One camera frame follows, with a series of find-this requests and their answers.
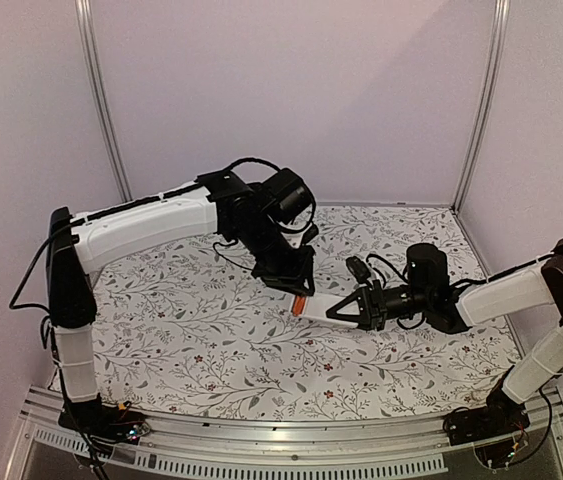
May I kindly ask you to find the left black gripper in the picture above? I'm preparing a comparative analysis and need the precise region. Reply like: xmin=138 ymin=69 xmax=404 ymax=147
xmin=234 ymin=218 xmax=316 ymax=297

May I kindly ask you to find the white remote control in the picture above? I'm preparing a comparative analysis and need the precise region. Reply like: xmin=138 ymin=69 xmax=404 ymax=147
xmin=290 ymin=293 xmax=356 ymax=329

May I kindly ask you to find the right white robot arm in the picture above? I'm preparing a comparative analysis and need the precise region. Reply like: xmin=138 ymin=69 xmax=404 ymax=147
xmin=324 ymin=239 xmax=563 ymax=436

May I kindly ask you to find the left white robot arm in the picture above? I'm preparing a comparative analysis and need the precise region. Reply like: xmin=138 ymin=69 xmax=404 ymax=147
xmin=35 ymin=157 xmax=318 ymax=434

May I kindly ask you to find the floral patterned table mat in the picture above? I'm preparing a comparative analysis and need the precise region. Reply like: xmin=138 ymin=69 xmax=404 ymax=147
xmin=50 ymin=203 xmax=530 ymax=420

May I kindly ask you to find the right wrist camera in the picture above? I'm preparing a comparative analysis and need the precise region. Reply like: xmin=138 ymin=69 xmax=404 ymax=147
xmin=345 ymin=256 xmax=372 ymax=285

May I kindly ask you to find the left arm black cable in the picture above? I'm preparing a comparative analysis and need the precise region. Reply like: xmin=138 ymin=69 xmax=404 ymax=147
xmin=228 ymin=157 xmax=282 ymax=186

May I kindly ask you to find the front aluminium rail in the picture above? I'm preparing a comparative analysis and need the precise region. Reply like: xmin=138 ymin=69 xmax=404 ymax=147
xmin=6 ymin=387 xmax=563 ymax=479

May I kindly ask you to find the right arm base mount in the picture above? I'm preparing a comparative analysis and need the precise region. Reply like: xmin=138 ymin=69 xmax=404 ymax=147
xmin=442 ymin=396 xmax=530 ymax=446

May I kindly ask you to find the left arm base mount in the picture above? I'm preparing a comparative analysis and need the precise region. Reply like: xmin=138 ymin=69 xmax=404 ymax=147
xmin=58 ymin=397 xmax=151 ymax=444

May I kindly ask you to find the right aluminium frame post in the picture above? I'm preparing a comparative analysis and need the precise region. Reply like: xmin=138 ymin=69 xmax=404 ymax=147
xmin=452 ymin=0 xmax=510 ymax=212

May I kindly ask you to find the aluminium frame post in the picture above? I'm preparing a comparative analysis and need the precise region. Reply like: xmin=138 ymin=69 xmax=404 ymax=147
xmin=452 ymin=0 xmax=510 ymax=212
xmin=75 ymin=0 xmax=133 ymax=202

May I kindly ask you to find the left aluminium frame post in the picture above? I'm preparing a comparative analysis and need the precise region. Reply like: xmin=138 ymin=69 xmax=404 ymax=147
xmin=75 ymin=0 xmax=133 ymax=202

